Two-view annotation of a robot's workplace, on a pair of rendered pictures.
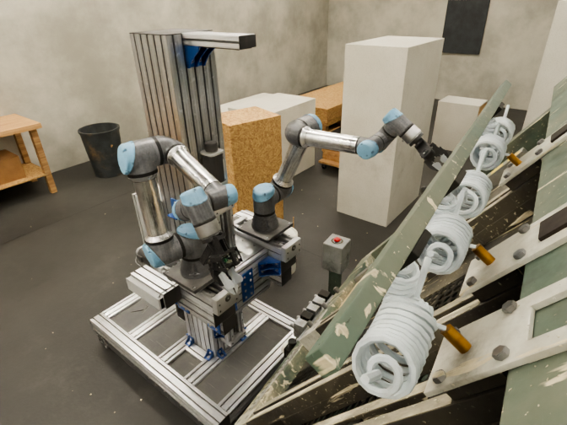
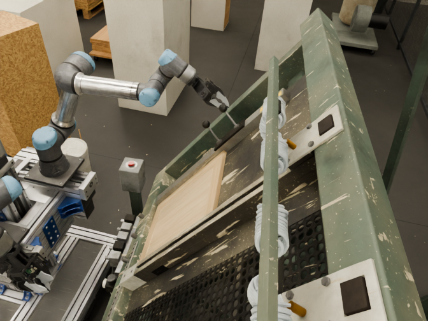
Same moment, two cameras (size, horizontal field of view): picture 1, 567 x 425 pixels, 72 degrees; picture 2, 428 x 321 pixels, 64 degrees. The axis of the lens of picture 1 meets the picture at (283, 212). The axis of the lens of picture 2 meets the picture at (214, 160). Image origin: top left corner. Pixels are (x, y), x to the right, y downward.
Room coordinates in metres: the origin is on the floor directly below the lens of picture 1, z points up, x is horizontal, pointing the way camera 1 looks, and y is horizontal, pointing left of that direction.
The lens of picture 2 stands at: (0.31, -0.03, 2.37)
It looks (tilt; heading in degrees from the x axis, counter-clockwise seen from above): 43 degrees down; 331
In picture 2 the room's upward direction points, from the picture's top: 5 degrees clockwise
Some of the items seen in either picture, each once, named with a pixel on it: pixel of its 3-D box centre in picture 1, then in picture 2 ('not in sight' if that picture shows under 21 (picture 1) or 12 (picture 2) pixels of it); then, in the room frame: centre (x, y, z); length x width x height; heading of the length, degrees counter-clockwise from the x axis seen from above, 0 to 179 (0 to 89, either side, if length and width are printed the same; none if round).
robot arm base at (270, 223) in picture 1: (264, 217); (52, 160); (1.85, 0.10, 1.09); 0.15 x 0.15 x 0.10
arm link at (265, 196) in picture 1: (264, 197); (47, 142); (1.86, 0.10, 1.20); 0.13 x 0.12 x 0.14; 144
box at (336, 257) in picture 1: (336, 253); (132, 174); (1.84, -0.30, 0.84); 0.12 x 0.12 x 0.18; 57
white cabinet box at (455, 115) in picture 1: (458, 124); (211, 2); (5.86, -2.73, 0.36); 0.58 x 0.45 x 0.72; 51
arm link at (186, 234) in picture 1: (190, 239); not in sight; (1.46, 0.42, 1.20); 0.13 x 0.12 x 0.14; 128
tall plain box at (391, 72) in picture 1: (386, 130); (152, 23); (4.01, -1.12, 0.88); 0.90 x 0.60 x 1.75; 141
